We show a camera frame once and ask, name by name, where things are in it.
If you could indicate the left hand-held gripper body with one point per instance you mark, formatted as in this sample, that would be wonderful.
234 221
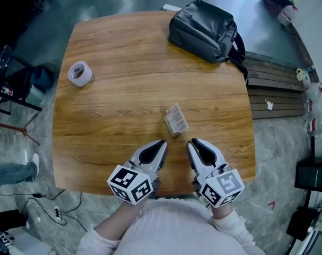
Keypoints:
129 182

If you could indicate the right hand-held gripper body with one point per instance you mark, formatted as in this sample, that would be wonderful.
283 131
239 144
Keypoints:
221 187

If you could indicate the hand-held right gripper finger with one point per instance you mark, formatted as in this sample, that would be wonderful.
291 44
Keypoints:
211 153
193 158

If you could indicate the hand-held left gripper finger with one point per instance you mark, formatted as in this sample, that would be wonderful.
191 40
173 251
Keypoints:
146 153
162 155

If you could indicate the clear plastic card holder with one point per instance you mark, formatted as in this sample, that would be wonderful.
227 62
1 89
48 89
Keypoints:
176 121

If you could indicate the tan printed card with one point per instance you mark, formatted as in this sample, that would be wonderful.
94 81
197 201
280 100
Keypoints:
178 119

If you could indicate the person's right forearm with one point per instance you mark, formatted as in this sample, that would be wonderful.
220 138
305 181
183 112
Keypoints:
229 224

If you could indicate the grey shoulder bag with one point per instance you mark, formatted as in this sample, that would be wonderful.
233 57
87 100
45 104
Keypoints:
200 30

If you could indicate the person's left forearm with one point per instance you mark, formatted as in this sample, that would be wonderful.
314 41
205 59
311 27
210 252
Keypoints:
115 222

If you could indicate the person's pink sweater torso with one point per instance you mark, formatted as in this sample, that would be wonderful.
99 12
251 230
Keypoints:
176 227

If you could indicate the small white tag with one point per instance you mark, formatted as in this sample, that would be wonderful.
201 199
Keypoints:
269 105

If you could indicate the white power strip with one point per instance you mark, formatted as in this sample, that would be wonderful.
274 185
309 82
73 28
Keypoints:
57 214

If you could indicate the dark wooden slatted bench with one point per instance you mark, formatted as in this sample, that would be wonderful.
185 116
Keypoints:
274 89

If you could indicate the black equipment stand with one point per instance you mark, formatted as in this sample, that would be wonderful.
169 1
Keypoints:
312 174

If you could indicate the black power adapter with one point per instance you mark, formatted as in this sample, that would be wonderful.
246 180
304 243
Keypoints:
37 195

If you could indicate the clear tape roll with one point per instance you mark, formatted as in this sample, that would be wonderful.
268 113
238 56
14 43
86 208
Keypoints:
79 74

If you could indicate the pile of clear plastic bottles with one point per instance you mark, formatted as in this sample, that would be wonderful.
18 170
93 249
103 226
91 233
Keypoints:
316 108

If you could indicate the red folding stand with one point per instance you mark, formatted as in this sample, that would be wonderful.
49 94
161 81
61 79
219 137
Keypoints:
20 130

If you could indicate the teal bin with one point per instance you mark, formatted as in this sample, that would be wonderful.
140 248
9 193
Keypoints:
42 78

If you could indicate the flat white box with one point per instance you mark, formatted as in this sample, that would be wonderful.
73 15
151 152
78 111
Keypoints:
171 7

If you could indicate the white plastic jug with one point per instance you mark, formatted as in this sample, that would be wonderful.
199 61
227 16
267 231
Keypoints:
286 15

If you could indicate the black equipment pile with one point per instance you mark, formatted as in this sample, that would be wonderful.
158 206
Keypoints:
15 12

